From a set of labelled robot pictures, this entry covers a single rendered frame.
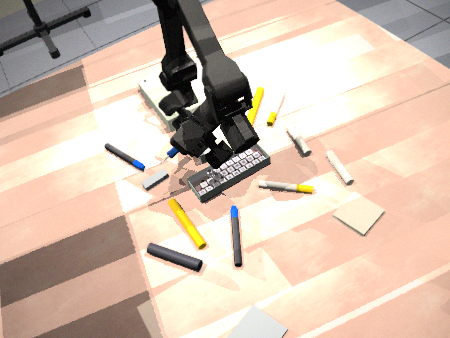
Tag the grey and blue marker pen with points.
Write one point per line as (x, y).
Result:
(124, 156)
(236, 236)

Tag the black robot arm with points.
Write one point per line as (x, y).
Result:
(223, 81)

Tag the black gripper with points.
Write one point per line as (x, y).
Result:
(175, 102)

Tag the blue stylus with grey tip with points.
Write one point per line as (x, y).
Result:
(171, 153)

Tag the dark grey cylinder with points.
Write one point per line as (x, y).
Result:
(174, 256)

